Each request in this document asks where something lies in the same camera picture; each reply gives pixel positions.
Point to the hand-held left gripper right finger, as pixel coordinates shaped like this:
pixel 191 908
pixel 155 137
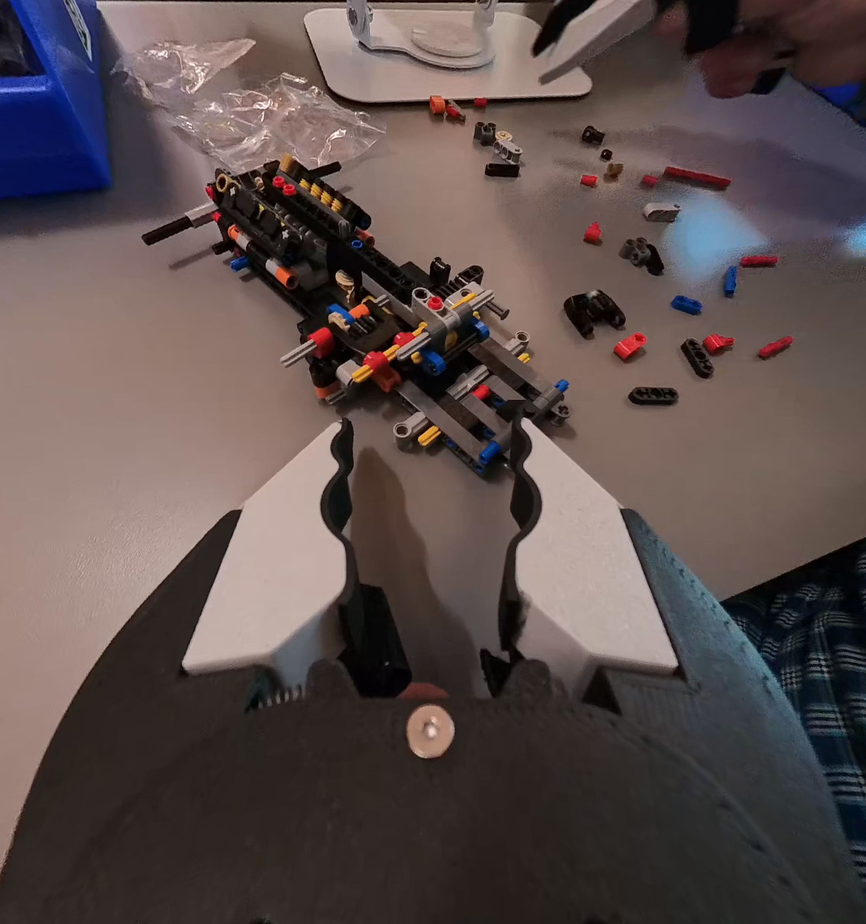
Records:
pixel 591 577

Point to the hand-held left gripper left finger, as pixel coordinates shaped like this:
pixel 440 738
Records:
pixel 259 577

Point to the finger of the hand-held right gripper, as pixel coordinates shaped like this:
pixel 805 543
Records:
pixel 606 29

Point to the lego pieces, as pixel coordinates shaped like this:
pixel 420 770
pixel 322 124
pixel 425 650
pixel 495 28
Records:
pixel 629 346

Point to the black lego frame piece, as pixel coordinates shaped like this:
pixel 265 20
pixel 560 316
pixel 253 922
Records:
pixel 606 307

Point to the lego car chassis build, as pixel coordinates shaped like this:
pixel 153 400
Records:
pixel 310 238

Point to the person's right hand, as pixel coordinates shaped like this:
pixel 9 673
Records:
pixel 823 36

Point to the person's plaid shirt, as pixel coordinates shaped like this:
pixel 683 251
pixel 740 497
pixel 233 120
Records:
pixel 837 650

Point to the clear plastic bag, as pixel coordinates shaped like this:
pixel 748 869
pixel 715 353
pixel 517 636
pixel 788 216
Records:
pixel 187 65
pixel 281 123

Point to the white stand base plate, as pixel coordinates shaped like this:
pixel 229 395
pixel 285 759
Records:
pixel 375 72

